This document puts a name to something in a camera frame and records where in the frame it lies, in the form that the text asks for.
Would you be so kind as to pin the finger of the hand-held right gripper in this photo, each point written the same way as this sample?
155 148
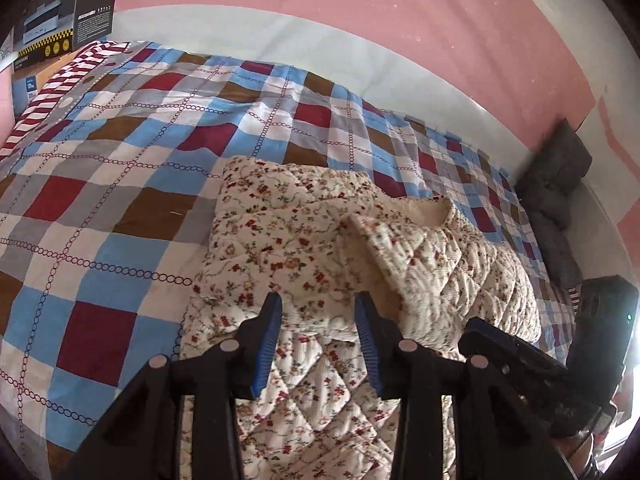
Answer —
520 352

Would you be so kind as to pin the black printed cardboard box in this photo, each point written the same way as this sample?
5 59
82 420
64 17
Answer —
65 15

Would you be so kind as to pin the brown cardboard box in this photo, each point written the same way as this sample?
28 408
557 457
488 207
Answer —
25 92

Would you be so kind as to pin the checked bedsheet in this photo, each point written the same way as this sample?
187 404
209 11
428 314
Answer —
100 210

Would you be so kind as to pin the red white striped cloth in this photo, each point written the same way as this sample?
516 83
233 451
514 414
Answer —
60 85

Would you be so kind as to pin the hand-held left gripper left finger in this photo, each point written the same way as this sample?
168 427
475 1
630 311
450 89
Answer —
266 345

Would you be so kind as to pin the grey tufted cushion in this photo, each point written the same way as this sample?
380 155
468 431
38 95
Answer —
555 175

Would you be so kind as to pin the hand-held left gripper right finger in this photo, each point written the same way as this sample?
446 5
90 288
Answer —
369 345

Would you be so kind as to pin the floral quilted blanket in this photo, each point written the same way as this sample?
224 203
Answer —
280 240

